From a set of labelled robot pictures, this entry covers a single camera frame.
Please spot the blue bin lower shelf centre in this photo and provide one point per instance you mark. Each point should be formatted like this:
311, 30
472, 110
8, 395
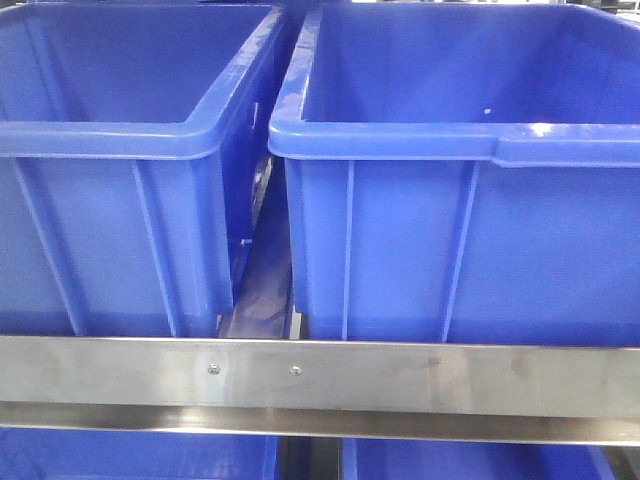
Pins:
421, 459

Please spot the blue bin shelf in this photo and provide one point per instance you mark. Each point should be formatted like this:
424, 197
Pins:
76, 454
421, 459

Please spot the blue bin lower shelf left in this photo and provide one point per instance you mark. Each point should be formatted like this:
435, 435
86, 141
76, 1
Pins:
76, 454

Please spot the blue plastic bin right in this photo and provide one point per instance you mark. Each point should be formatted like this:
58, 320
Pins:
464, 173

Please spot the blue plastic bin centre-left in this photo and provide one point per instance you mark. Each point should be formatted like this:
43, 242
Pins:
133, 136

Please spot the steel shelf front rail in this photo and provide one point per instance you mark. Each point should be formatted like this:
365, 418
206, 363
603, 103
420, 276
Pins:
491, 393

